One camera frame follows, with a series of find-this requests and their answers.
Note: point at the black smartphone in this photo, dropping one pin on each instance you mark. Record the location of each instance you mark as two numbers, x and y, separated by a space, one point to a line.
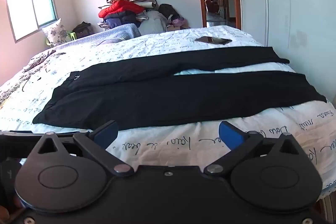
213 40

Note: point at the white printed bed quilt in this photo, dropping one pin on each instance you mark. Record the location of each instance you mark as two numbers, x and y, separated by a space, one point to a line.
162 41

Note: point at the grey folded bedding bundle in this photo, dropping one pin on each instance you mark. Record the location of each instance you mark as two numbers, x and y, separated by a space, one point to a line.
152 23

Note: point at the pile of clothes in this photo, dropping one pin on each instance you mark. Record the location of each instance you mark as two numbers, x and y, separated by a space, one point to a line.
126 8

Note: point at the dark brown bag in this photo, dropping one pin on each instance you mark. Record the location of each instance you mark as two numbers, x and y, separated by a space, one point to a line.
82 29

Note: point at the floral pillow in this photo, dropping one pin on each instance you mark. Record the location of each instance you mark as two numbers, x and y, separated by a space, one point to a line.
55 32

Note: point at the black backpack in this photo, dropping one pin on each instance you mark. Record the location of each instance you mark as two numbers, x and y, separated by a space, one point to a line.
169 11

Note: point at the black pants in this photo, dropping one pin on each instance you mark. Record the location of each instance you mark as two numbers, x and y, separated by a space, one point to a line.
162 98

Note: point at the blue knitted blanket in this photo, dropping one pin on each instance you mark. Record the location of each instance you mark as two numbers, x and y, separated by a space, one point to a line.
115 33

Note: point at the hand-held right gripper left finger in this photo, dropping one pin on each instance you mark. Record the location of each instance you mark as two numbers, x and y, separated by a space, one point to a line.
105 134

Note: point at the green plastic stool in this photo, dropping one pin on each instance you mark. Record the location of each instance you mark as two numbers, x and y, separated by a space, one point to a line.
71 35

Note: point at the white wardrobe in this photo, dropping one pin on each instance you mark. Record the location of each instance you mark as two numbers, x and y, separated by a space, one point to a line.
294 3

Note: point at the green framed window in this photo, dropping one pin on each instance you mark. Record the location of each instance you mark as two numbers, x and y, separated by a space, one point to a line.
31 8

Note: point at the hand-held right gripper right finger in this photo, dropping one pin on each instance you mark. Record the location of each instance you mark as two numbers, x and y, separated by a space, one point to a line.
231 136

